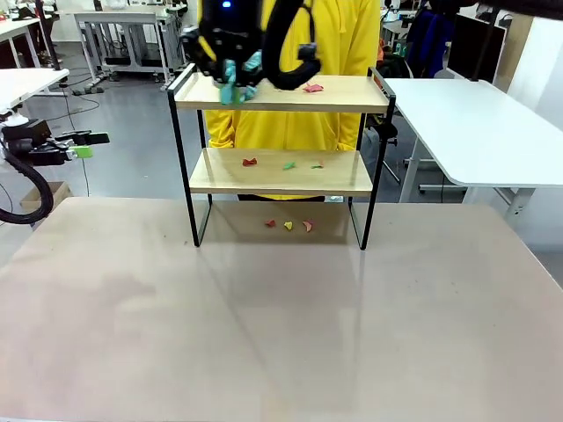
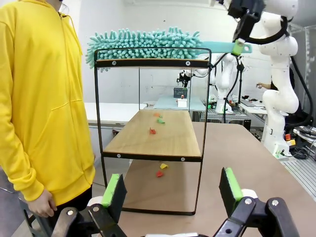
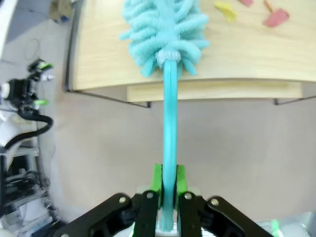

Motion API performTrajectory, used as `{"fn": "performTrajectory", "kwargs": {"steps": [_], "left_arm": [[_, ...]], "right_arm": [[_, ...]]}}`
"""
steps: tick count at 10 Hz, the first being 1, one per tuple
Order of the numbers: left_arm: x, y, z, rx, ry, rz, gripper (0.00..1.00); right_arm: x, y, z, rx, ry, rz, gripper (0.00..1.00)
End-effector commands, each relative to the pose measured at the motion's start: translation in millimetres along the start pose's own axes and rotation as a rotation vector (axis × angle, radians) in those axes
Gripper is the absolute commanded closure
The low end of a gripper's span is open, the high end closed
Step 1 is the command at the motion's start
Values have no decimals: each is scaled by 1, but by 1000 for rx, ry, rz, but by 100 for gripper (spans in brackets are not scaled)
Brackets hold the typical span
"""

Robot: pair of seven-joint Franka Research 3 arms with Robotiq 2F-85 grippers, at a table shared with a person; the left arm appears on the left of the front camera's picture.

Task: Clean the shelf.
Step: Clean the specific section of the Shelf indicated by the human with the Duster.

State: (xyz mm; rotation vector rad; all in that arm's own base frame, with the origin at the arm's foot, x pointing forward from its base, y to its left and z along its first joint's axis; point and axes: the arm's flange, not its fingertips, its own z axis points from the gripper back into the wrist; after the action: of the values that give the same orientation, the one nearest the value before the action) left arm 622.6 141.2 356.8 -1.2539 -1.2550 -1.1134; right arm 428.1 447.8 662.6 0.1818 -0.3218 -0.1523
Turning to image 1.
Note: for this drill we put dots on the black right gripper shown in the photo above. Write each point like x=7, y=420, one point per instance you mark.
x=233, y=31

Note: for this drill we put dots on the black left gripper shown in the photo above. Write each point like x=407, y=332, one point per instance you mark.
x=44, y=151

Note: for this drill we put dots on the black-framed wooden two-tier shelf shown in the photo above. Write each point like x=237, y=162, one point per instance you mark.
x=308, y=104

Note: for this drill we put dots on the large pink-red paper scrap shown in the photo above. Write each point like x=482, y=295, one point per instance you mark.
x=312, y=88

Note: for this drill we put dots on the white desk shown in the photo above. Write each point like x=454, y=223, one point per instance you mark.
x=26, y=83

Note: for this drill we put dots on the red bow-shaped paper scrap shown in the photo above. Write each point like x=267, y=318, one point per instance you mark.
x=250, y=162

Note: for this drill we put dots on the person in yellow hoodie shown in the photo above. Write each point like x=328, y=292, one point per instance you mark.
x=343, y=39

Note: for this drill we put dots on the black stand pole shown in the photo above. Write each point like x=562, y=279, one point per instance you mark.
x=484, y=48
x=48, y=35

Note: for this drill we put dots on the grey-framed workbench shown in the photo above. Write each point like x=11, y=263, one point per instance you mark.
x=127, y=19

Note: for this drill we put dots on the green and red paper scrap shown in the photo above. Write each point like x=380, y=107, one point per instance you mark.
x=317, y=165

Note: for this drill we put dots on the red folded paper scrap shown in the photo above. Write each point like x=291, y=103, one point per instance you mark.
x=270, y=223

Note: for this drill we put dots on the yellow and red paper scrap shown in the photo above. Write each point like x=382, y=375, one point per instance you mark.
x=288, y=225

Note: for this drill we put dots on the pink curved paper scrap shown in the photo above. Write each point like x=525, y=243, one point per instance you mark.
x=308, y=225

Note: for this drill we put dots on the blue jacket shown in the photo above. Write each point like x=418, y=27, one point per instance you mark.
x=424, y=39

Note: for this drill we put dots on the large white table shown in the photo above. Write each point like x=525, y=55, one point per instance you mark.
x=462, y=132

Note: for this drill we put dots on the black computer monitor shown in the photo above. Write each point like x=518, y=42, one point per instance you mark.
x=477, y=44

